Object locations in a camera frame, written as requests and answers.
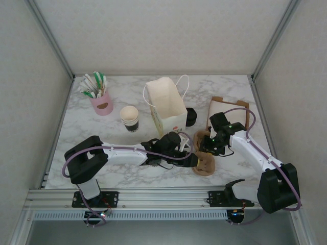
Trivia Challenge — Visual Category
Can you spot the brown pulp cup carrier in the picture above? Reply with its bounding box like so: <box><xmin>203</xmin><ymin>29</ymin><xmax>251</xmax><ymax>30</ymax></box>
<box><xmin>193</xmin><ymin>129</ymin><xmax>213</xmax><ymax>154</ymax></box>
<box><xmin>191</xmin><ymin>150</ymin><xmax>217</xmax><ymax>177</ymax></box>

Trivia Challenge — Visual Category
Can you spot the white paper takeout bag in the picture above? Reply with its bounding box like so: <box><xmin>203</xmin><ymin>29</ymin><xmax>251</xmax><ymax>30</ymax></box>
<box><xmin>142</xmin><ymin>74</ymin><xmax>190</xmax><ymax>138</ymax></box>

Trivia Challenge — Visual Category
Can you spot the brown cardboard tray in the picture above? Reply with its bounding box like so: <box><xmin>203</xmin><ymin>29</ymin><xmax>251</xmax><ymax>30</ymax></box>
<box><xmin>205</xmin><ymin>96</ymin><xmax>250</xmax><ymax>130</ymax></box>

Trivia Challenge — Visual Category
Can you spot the stack of paper cups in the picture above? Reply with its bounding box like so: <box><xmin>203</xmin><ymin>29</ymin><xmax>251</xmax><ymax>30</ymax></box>
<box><xmin>119</xmin><ymin>106</ymin><xmax>140</xmax><ymax>134</ymax></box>

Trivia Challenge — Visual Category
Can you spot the pink paper cup holder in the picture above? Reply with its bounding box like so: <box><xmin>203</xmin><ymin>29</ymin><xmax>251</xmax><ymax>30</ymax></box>
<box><xmin>88</xmin><ymin>90</ymin><xmax>114</xmax><ymax>116</ymax></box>

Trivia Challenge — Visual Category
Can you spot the wooden stirrer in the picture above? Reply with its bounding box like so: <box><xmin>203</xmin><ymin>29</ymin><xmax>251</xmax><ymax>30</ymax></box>
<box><xmin>98</xmin><ymin>78</ymin><xmax>108</xmax><ymax>98</ymax></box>

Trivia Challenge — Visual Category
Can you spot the aluminium table side rail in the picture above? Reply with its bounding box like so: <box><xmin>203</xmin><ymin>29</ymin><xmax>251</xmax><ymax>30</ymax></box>
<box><xmin>39</xmin><ymin>75</ymin><xmax>75</xmax><ymax>189</ymax></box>
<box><xmin>249</xmin><ymin>76</ymin><xmax>286</xmax><ymax>188</ymax></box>

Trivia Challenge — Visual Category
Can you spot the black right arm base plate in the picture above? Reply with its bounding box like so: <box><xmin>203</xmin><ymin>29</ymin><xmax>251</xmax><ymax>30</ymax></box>
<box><xmin>208</xmin><ymin>190</ymin><xmax>255</xmax><ymax>208</ymax></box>

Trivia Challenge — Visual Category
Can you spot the aluminium mounting rail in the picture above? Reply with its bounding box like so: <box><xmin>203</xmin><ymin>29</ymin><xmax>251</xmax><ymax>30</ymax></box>
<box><xmin>25</xmin><ymin>188</ymin><xmax>302</xmax><ymax>210</ymax></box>

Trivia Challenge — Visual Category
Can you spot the white slotted cable duct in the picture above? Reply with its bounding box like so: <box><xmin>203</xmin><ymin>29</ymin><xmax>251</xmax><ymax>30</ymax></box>
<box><xmin>33</xmin><ymin>210</ymin><xmax>228</xmax><ymax>221</ymax></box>

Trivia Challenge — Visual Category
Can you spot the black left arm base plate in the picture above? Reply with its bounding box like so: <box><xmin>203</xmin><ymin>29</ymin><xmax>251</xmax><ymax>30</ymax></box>
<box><xmin>72</xmin><ymin>190</ymin><xmax>120</xmax><ymax>209</ymax></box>

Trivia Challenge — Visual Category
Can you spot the aluminium frame post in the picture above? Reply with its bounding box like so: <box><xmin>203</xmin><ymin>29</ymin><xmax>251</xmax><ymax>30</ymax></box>
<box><xmin>25</xmin><ymin>0</ymin><xmax>76</xmax><ymax>80</ymax></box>
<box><xmin>251</xmin><ymin>0</ymin><xmax>302</xmax><ymax>81</ymax></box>

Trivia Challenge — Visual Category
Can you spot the aluminium frame leg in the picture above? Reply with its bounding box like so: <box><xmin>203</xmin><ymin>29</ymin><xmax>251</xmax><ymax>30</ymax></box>
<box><xmin>10</xmin><ymin>208</ymin><xmax>34</xmax><ymax>245</ymax></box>
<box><xmin>290</xmin><ymin>207</ymin><xmax>311</xmax><ymax>245</ymax></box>

